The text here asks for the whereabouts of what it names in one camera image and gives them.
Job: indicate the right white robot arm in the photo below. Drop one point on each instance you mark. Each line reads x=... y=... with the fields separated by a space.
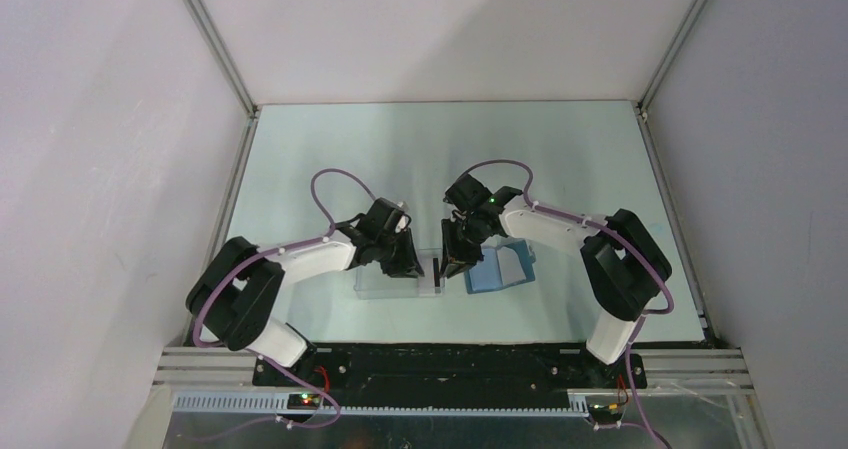
x=625 y=267

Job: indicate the clear plastic card box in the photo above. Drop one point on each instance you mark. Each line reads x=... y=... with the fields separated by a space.
x=371 y=283

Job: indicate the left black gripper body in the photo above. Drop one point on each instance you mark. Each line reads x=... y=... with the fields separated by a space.
x=386 y=243

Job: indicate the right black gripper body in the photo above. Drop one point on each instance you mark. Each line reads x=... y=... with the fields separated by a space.
x=470 y=231

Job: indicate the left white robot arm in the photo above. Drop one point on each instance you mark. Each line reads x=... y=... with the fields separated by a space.
x=235 y=295

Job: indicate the blue leather card holder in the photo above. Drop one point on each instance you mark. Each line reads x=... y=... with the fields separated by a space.
x=508 y=264

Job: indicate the aluminium frame rail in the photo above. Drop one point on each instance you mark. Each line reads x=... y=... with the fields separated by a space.
x=214 y=40

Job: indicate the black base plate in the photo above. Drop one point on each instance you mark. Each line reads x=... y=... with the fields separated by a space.
x=462 y=376

